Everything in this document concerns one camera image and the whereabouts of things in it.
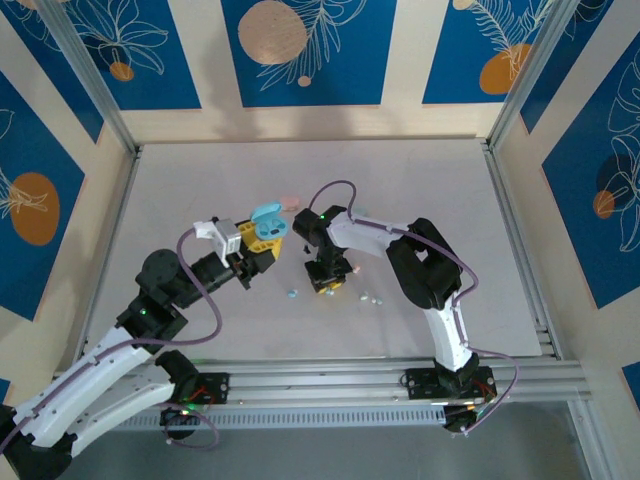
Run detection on blue earbud charging case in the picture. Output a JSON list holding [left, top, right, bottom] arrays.
[[248, 200, 290, 242]]

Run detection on black controller box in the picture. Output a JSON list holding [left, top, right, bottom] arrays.
[[442, 404, 479, 434], [159, 405, 201, 441]]

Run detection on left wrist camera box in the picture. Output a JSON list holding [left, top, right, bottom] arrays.
[[193, 217, 246, 269]]

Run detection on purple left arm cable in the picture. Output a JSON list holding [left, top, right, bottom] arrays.
[[0, 227, 225, 454]]

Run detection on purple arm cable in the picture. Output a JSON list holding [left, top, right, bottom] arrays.
[[307, 179, 521, 439], [0, 227, 225, 454]]

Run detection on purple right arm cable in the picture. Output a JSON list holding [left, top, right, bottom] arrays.
[[307, 179, 521, 439]]

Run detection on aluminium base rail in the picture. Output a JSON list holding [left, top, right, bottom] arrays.
[[52, 357, 586, 401]]

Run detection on thin aluminium side rail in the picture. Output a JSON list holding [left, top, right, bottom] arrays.
[[69, 147, 144, 371]]

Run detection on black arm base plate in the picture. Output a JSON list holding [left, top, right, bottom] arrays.
[[401, 368, 496, 401], [192, 372, 231, 405]]

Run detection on grey slotted cable duct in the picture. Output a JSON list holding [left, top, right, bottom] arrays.
[[114, 404, 449, 431]]

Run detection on wide aluminium side rail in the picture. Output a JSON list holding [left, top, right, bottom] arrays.
[[480, 142, 562, 360]]

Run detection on aluminium frame post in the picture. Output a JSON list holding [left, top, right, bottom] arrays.
[[34, 0, 141, 156], [485, 0, 579, 151]]

